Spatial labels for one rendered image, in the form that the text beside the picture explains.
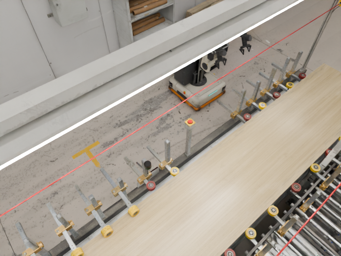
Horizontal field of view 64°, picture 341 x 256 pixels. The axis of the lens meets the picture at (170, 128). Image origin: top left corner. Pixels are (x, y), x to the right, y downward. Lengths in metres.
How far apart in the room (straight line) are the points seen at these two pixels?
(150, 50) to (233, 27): 0.46
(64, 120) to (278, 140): 2.24
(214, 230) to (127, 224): 0.69
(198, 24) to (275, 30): 5.01
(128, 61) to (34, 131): 0.39
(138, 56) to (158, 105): 3.19
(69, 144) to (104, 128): 0.52
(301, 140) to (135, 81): 2.16
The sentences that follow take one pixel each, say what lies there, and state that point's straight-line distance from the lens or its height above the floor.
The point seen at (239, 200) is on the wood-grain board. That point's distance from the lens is 2.41.
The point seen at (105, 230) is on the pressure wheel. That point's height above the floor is 0.98.
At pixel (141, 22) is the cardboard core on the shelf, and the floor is 0.56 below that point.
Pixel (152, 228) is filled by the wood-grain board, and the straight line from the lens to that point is 2.27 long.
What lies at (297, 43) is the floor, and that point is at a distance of 5.87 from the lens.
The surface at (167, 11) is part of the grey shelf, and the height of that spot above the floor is 0.64.
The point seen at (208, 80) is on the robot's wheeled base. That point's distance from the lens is 4.19.
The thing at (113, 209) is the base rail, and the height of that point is 0.70.
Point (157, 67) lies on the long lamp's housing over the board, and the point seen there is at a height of 2.37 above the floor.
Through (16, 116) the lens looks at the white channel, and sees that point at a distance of 0.91.
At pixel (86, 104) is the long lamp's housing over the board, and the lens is 0.98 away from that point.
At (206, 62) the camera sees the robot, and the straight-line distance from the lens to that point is 3.67.
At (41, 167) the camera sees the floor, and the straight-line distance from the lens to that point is 3.91.
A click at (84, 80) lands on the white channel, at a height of 2.46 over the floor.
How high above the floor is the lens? 3.05
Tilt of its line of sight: 52 degrees down
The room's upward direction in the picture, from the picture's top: straight up
